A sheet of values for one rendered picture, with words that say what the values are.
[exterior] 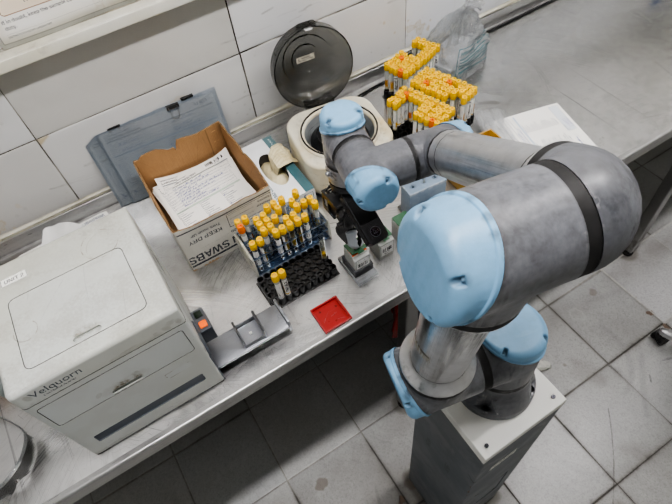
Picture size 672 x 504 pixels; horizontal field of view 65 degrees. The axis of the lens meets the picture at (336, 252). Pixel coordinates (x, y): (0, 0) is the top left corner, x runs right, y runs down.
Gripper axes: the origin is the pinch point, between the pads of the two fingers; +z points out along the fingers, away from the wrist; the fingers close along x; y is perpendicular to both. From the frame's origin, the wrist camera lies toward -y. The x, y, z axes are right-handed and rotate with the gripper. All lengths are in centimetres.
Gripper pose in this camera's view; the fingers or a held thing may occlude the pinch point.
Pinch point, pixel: (358, 246)
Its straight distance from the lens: 113.2
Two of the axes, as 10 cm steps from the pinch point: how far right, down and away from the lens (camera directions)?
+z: 0.9, 5.9, 8.1
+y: -5.3, -6.6, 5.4
